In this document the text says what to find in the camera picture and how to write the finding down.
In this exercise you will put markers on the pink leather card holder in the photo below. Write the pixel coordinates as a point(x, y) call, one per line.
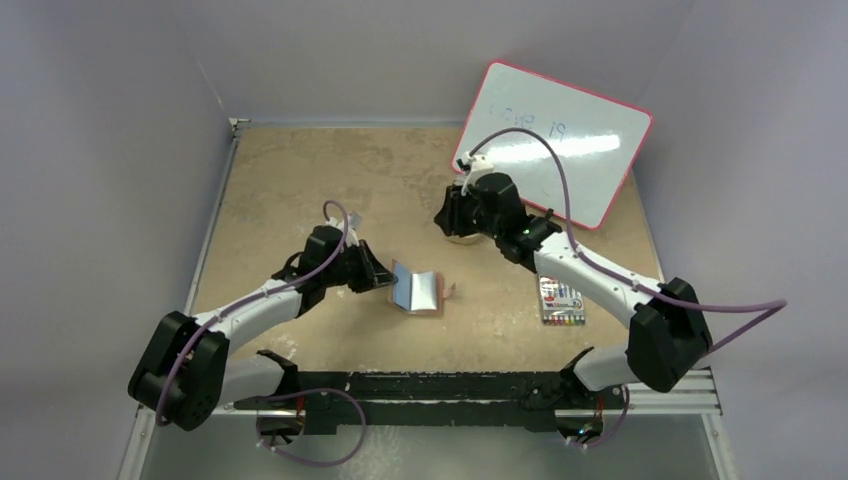
point(421, 293)

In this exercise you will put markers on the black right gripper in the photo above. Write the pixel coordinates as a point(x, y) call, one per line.
point(448, 216)

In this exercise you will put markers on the aluminium table frame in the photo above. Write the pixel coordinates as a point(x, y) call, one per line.
point(286, 181)

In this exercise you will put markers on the marker pen pack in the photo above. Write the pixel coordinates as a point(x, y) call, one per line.
point(559, 304)

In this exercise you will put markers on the pink framed whiteboard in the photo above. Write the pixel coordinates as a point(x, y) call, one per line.
point(566, 148)

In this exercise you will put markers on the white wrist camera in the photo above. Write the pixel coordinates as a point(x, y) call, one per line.
point(473, 167)
point(352, 222)

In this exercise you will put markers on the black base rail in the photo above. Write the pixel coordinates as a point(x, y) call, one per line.
point(534, 401)

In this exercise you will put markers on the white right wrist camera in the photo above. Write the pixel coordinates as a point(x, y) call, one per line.
point(473, 167)

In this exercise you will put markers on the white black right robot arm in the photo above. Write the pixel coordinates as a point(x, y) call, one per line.
point(665, 339)

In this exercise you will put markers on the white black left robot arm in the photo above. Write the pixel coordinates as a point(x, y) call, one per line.
point(181, 373)

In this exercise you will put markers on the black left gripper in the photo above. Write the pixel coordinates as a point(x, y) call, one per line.
point(372, 275)

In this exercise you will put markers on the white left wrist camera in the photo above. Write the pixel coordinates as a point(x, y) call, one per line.
point(352, 222)

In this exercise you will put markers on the beige oval tray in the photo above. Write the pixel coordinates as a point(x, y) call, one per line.
point(465, 240)

